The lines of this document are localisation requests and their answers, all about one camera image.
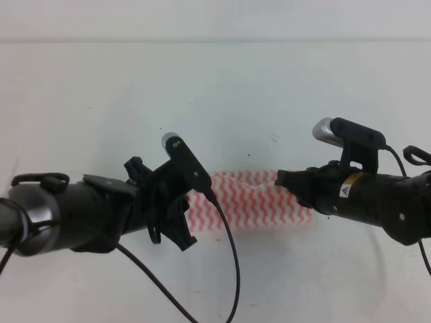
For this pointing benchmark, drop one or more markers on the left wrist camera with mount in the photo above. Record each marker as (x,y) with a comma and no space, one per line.
(187,164)

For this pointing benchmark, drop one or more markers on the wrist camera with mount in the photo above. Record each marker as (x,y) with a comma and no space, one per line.
(360,144)
(187,164)

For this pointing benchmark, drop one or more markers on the pink white striped towel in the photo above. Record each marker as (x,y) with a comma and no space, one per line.
(248,199)

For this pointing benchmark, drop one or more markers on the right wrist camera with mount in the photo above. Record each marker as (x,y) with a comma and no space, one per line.
(360,144)

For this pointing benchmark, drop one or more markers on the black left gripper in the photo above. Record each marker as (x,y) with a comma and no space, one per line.
(160,203)

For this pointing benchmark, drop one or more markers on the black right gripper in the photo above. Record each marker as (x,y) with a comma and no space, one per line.
(320,185)

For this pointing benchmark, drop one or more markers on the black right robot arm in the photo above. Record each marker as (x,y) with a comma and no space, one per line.
(398,204)

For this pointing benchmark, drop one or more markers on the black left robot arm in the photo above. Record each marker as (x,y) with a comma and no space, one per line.
(47,212)

